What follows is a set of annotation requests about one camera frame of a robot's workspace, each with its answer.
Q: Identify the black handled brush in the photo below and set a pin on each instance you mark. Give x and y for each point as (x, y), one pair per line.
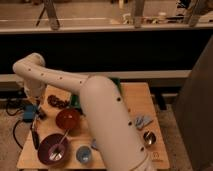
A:
(34, 133)

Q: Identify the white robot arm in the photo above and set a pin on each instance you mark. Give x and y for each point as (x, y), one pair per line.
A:
(118, 141)

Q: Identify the red bowl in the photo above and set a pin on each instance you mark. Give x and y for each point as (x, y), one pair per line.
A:
(68, 119)

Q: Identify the purple bowl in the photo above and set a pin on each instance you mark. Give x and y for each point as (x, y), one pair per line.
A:
(48, 145)

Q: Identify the green plastic tray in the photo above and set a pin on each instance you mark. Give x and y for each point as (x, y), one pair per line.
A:
(74, 99)

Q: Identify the light blue cloth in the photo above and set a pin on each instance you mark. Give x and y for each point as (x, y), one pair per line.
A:
(142, 121)

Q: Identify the blue sponge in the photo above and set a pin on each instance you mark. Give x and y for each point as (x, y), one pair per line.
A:
(94, 145)

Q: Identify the small metal cup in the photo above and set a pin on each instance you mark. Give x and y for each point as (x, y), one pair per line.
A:
(149, 138)

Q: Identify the small blue cup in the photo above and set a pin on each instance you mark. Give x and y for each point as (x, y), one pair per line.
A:
(84, 154)

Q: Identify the blue electronic box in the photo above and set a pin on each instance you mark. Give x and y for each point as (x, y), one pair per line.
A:
(29, 113)

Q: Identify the metal spoon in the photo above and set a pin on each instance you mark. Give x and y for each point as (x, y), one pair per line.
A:
(57, 150)

